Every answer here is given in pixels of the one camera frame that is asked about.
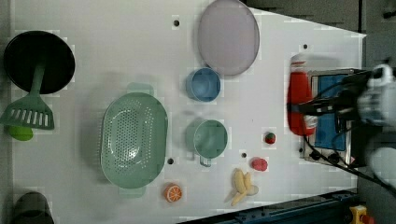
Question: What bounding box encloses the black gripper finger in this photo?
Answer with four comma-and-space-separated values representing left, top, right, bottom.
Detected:
288, 98, 358, 116

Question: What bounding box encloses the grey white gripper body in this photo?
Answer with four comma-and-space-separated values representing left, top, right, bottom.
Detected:
357, 63, 395, 127

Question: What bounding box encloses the red plush ketchup bottle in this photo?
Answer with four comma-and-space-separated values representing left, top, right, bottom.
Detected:
287, 54, 318, 136

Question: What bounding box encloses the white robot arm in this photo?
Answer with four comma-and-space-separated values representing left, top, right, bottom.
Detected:
287, 63, 396, 192

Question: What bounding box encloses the green oval strainer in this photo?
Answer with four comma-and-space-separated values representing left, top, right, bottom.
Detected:
100, 83, 168, 198

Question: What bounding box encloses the toy oven with blue door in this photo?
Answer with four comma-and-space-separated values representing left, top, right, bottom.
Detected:
303, 69, 367, 168

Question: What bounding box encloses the red plush strawberry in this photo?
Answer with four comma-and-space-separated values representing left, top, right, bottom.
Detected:
264, 133, 276, 145

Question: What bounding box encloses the pink plush toy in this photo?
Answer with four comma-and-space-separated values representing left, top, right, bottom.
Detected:
251, 158, 268, 172

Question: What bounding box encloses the yellow plush banana bunch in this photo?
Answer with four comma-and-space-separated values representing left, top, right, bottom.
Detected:
231, 169, 259, 206

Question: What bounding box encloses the lilac round plate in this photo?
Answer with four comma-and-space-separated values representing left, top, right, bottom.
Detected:
197, 0, 260, 76

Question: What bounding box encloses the green mug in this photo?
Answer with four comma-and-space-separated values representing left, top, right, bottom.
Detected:
185, 119, 228, 167

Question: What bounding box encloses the blue cup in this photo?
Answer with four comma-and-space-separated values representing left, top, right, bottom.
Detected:
185, 67, 221, 103

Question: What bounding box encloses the orange slice toy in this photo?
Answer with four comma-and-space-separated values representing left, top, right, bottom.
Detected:
163, 184, 183, 203

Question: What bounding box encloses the green slotted spatula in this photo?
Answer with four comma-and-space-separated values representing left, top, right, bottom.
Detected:
1, 60, 54, 130

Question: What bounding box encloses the black frying pan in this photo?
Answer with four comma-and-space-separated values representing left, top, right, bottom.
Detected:
4, 31, 76, 94

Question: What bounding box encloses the lime green ball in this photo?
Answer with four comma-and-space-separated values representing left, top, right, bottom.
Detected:
8, 126, 33, 141

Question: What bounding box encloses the dark grey cup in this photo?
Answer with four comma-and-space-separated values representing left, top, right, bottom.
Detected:
10, 191, 54, 224

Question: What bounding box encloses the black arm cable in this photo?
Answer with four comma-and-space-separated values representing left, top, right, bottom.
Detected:
288, 80, 396, 200

